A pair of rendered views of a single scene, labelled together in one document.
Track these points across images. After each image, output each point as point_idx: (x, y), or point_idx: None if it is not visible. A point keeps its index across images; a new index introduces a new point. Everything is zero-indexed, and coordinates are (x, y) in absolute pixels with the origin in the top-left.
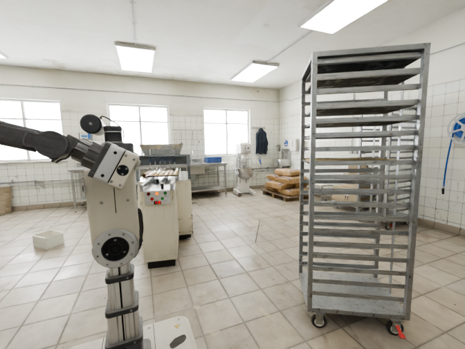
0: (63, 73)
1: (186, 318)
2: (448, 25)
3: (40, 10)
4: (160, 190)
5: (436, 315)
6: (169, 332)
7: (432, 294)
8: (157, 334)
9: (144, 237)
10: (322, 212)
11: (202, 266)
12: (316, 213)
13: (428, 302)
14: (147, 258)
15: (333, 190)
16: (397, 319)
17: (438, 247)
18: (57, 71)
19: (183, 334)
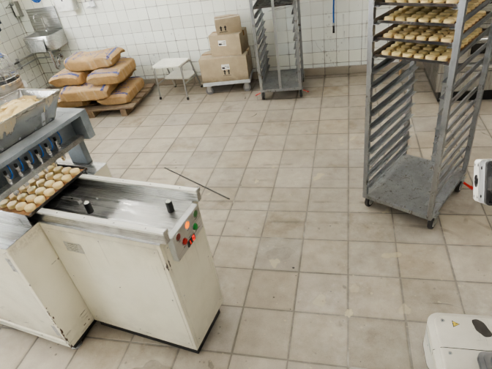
0: None
1: (435, 313)
2: None
3: None
4: (189, 214)
5: (446, 158)
6: (463, 333)
7: (422, 143)
8: (463, 345)
9: (188, 315)
10: (383, 114)
11: (250, 278)
12: (379, 118)
13: (430, 151)
14: (198, 340)
15: (455, 86)
16: (463, 177)
17: (359, 95)
18: None
19: (471, 320)
